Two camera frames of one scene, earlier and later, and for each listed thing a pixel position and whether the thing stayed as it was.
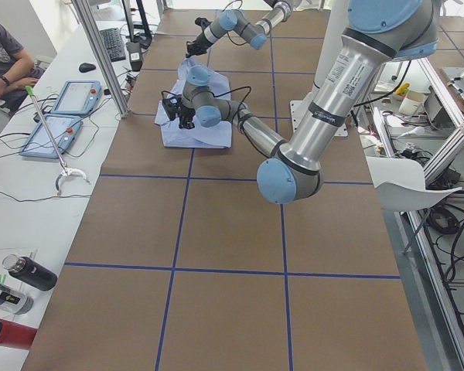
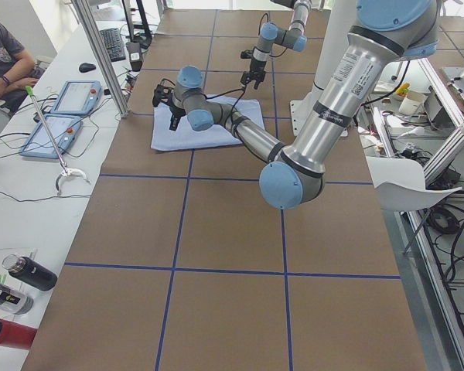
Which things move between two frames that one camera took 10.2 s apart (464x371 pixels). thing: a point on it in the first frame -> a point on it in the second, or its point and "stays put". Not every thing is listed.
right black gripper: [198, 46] -> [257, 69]
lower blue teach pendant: [64, 130] stays put
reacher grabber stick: [66, 171] stays put
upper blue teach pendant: [77, 97] stays put
